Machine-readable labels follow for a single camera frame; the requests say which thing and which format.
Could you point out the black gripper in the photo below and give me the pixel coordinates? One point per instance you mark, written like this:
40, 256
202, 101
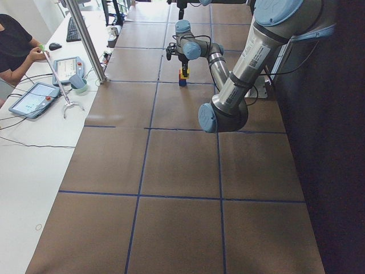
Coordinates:
182, 59

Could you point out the long reacher grabber tool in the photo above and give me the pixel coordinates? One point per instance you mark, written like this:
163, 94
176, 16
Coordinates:
68, 103

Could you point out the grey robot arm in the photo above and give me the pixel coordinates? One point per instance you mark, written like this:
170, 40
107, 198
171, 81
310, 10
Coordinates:
194, 3
274, 24

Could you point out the yellow wooden cube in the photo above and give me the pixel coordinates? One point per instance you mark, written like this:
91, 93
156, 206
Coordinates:
185, 73

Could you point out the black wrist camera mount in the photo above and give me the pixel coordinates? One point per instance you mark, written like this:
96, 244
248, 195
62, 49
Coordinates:
171, 51

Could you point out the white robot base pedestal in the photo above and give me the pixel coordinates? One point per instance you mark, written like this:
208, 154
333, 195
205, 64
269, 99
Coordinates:
259, 90

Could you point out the aluminium frame post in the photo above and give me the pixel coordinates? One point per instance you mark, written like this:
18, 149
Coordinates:
73, 8

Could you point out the black computer mouse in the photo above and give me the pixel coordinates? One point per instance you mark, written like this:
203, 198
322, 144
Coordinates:
54, 46

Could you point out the blue teach pendant near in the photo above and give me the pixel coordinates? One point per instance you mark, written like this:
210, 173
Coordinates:
35, 101

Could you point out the seated person black shirt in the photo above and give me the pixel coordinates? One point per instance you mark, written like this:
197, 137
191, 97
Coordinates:
19, 50

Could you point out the black keyboard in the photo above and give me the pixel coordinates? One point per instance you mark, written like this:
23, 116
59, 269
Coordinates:
72, 32

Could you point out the blue teach pendant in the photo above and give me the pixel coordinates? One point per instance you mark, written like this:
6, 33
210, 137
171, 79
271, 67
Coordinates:
67, 67
35, 101

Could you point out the metal cup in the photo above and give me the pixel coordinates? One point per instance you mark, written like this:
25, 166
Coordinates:
114, 30

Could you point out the blue teach pendant far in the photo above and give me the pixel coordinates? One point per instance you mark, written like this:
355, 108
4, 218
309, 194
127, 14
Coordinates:
67, 67

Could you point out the blue wooden cube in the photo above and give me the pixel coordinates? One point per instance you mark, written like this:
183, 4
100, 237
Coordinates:
182, 82

